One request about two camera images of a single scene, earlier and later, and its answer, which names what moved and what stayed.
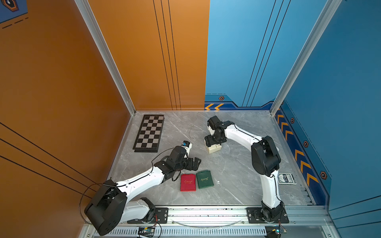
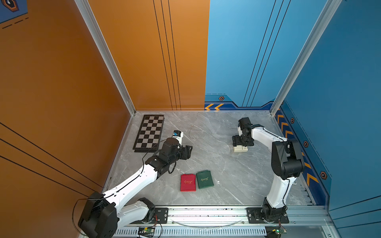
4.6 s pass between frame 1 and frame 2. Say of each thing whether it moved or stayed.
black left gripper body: moved
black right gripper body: moved
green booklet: stayed
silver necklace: stayed
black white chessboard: stayed
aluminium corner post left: stayed
